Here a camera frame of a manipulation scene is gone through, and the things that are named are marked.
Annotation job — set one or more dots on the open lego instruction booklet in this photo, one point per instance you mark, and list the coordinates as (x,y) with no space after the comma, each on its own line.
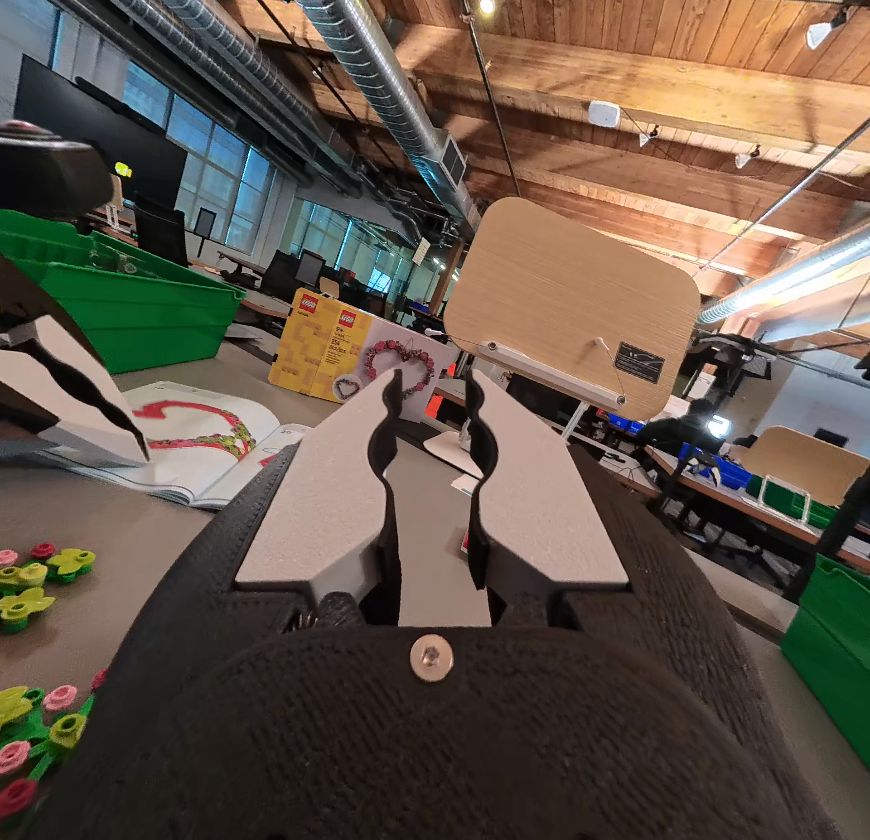
(204,459)

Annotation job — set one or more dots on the dark ribbed ventilation duct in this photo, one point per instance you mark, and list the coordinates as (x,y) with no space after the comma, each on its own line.
(204,45)

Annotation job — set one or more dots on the large black wall screen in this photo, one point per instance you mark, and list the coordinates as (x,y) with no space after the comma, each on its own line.
(102,133)

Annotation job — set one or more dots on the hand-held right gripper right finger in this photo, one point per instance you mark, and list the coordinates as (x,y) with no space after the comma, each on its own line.
(544,507)

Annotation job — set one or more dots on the lego flower pieces cluster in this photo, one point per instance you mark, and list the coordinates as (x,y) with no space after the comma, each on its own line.
(61,724)
(68,563)

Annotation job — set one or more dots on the black office chair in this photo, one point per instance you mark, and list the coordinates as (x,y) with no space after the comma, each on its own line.
(162,232)

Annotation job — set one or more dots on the bright silver ventilation duct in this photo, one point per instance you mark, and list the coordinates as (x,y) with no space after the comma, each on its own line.
(788,276)

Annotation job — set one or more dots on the green plastic bin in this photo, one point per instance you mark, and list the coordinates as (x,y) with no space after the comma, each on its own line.
(149,310)
(836,650)

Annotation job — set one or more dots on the yellow lego set box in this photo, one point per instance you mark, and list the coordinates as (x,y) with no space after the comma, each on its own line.
(319,350)

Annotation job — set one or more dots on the blue storage bins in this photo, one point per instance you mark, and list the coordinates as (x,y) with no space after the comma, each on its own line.
(720,474)

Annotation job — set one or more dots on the white ceiling access point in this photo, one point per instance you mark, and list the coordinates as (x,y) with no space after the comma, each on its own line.
(603,114)

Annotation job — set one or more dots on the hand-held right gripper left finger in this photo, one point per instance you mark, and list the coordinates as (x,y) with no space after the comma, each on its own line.
(319,493)

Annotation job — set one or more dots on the large silver ventilation duct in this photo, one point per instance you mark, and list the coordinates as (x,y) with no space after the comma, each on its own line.
(380,72)

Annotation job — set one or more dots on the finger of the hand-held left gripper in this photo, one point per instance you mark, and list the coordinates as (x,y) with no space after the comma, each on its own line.
(68,349)
(81,432)

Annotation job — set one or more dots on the black stand pole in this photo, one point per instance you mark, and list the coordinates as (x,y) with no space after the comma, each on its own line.
(839,527)

